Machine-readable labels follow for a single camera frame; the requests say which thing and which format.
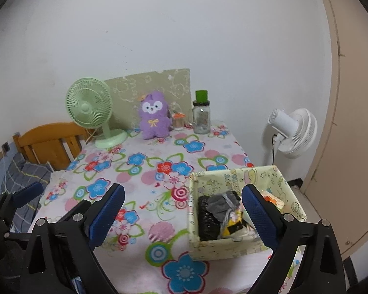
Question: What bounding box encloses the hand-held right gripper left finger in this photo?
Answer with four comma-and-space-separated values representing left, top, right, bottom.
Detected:
20, 183, 126, 294

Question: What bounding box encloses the green table fan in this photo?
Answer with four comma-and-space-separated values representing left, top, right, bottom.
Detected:
65, 78, 128, 149

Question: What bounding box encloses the beige patterned board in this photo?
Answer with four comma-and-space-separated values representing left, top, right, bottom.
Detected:
104, 67, 191, 132

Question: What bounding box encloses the yellow patterned fabric box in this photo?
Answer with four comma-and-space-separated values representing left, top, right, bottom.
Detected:
188, 165, 307, 261

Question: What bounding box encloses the beige door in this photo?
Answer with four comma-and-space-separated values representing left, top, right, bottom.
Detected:
301, 0, 368, 256

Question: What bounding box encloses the grey plaid blanket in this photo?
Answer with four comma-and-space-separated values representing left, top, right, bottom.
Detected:
3, 153, 53, 230

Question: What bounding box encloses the toothpick jar with orange lid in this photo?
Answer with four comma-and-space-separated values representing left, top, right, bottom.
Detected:
172, 112, 185, 131

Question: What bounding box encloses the glass jar with green lid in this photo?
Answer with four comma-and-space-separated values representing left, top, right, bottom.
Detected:
192, 90, 211, 135

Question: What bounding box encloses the white fan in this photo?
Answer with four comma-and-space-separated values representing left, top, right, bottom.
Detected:
268, 108, 318, 159

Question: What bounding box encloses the black fan cable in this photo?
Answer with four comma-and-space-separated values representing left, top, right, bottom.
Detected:
270, 132, 280, 167

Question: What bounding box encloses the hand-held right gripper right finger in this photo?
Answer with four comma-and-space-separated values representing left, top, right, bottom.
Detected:
241, 184, 347, 294

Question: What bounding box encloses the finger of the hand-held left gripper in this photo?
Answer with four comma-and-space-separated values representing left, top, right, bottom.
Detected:
0, 181, 45, 242

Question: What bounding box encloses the black plastic bag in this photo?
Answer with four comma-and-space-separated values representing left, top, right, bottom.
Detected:
197, 194, 223, 242

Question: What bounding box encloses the purple plush toy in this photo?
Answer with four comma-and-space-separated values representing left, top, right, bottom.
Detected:
139, 91, 172, 140

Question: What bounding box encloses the small orange toy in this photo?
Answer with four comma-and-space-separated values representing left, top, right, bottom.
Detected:
264, 191, 284, 209

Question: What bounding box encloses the yellow cartoon pouch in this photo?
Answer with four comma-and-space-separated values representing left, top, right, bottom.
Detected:
222, 211, 245, 237

